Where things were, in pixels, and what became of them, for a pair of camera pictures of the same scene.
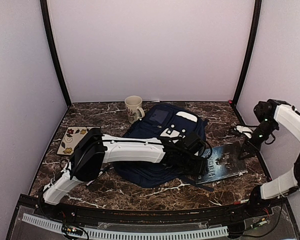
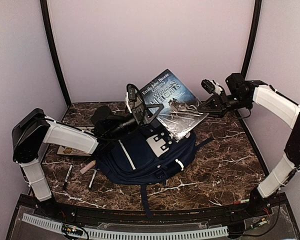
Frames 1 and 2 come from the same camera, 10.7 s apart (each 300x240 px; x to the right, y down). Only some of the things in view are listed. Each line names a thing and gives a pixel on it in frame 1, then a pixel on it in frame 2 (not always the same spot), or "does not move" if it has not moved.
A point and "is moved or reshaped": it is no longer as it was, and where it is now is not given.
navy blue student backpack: (156, 119) is moved or reshaped
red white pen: (242, 201) does not move
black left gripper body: (189, 166) -> (137, 112)
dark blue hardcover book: (225, 161) -> (181, 112)
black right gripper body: (263, 129) -> (225, 102)
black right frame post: (258, 7) does not move
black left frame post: (55, 49) does not move
